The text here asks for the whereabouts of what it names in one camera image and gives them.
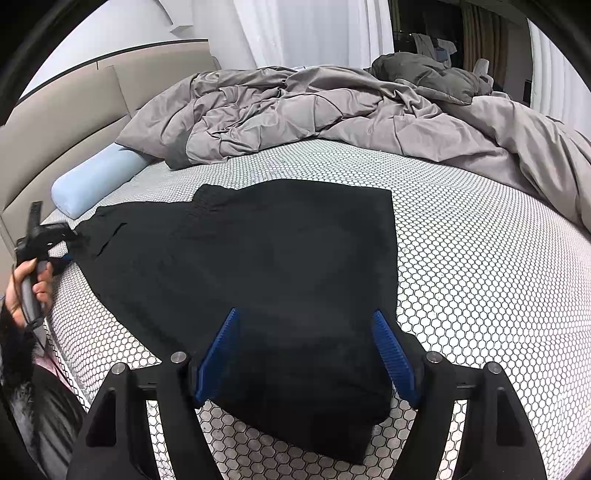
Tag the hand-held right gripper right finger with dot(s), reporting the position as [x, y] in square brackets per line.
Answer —
[395, 360]

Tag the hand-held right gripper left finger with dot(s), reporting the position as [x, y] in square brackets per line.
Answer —
[217, 360]

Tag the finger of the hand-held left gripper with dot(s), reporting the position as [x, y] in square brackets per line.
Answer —
[62, 261]
[69, 233]

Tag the black pants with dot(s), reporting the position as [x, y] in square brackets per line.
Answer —
[258, 286]

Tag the person's left forearm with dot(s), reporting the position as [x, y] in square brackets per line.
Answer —
[14, 350]

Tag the person's left hand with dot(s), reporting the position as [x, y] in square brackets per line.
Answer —
[16, 304]

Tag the light blue bolster pillow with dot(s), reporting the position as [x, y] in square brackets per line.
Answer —
[92, 180]

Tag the beige padded headboard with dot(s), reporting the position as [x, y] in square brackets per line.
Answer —
[69, 124]

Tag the person's dark jacket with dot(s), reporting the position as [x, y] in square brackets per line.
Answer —
[51, 429]

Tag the grey duvet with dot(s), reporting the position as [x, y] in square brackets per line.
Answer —
[323, 110]

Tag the dark grey blanket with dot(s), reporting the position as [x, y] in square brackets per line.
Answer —
[429, 76]

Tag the white chair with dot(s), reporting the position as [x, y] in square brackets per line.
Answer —
[482, 69]

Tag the white sheer curtain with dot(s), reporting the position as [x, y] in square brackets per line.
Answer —
[558, 74]
[314, 32]

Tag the hanging grey clothes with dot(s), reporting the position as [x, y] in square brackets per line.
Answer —
[436, 46]

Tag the brown curtain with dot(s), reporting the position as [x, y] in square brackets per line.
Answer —
[485, 37]

